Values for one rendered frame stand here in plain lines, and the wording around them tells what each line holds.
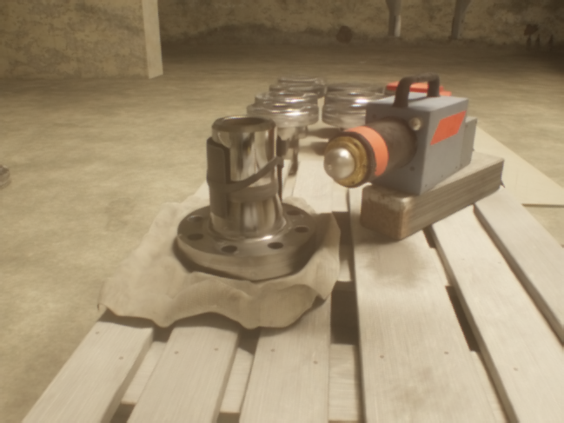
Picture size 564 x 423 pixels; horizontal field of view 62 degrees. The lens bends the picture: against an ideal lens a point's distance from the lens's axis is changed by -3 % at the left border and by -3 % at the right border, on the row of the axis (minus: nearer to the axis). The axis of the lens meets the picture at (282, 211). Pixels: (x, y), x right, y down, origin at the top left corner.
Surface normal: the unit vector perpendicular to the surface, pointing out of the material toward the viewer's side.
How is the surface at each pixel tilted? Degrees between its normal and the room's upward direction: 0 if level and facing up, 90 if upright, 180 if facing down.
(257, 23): 90
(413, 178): 90
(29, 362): 0
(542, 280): 0
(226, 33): 89
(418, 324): 0
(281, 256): 90
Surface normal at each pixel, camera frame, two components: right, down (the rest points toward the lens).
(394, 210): -0.74, 0.26
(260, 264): 0.26, 0.37
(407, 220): 0.67, 0.29
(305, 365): 0.00, -0.92
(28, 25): -0.11, 0.39
